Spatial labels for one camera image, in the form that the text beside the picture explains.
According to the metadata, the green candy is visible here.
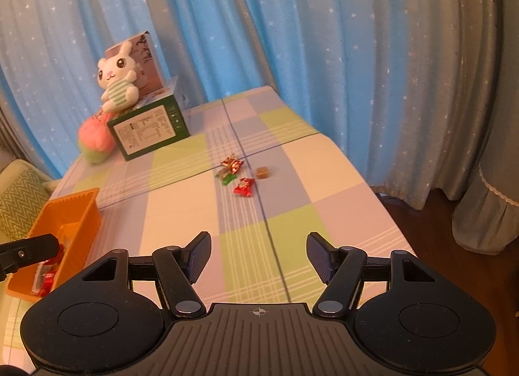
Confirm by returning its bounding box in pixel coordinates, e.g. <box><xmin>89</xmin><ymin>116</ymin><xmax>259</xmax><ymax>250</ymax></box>
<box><xmin>215</xmin><ymin>169</ymin><xmax>237</xmax><ymax>186</ymax></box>

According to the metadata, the small red candy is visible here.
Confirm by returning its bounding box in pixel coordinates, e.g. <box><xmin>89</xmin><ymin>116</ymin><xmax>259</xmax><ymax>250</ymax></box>
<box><xmin>233</xmin><ymin>177</ymin><xmax>255</xmax><ymax>198</ymax></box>

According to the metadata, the red gold candy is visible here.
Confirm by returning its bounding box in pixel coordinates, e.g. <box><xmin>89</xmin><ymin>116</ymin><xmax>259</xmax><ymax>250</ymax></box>
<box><xmin>221</xmin><ymin>154</ymin><xmax>244</xmax><ymax>175</ymax></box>

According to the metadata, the brown clear-wrapped candy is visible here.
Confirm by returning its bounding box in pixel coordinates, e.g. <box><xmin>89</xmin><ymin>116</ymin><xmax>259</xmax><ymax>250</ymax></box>
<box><xmin>255</xmin><ymin>166</ymin><xmax>270</xmax><ymax>179</ymax></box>

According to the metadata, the red wedding candy packet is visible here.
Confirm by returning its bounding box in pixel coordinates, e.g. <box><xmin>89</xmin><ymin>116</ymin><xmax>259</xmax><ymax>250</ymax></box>
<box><xmin>31</xmin><ymin>245</ymin><xmax>64</xmax><ymax>298</ymax></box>

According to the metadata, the green chevron pillow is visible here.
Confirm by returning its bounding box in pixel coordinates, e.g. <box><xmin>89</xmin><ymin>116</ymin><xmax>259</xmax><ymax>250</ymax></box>
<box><xmin>1</xmin><ymin>170</ymin><xmax>49</xmax><ymax>241</ymax></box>

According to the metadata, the light green sofa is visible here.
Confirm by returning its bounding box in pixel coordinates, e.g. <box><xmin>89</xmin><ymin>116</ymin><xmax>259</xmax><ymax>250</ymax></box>
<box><xmin>0</xmin><ymin>158</ymin><xmax>62</xmax><ymax>376</ymax></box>

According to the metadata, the orange plastic tray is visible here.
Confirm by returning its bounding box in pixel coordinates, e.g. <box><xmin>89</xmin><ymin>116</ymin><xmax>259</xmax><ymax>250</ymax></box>
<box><xmin>28</xmin><ymin>187</ymin><xmax>101</xmax><ymax>289</ymax></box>

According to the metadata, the pink green star plush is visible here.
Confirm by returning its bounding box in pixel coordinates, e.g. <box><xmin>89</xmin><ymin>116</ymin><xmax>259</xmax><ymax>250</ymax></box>
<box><xmin>78</xmin><ymin>110</ymin><xmax>115</xmax><ymax>165</ymax></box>

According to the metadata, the green white carton box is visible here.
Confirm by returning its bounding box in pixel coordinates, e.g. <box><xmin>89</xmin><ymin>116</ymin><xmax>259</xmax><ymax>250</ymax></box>
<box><xmin>108</xmin><ymin>76</ymin><xmax>190</xmax><ymax>161</ymax></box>

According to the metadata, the beige illustrated box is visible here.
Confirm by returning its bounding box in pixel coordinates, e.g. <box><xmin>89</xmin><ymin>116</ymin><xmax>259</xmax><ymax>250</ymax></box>
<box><xmin>105</xmin><ymin>31</ymin><xmax>163</xmax><ymax>100</ymax></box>

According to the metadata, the white bunny plush toy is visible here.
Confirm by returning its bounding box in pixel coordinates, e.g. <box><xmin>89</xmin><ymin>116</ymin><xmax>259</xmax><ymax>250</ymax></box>
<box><xmin>98</xmin><ymin>40</ymin><xmax>139</xmax><ymax>113</ymax></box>

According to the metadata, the blue star curtain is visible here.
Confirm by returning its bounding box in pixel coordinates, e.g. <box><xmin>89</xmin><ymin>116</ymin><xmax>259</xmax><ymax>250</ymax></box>
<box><xmin>1</xmin><ymin>0</ymin><xmax>459</xmax><ymax>185</ymax></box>

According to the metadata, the grey curtain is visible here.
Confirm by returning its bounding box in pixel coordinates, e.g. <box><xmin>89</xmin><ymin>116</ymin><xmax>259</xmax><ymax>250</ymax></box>
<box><xmin>358</xmin><ymin>0</ymin><xmax>518</xmax><ymax>255</ymax></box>

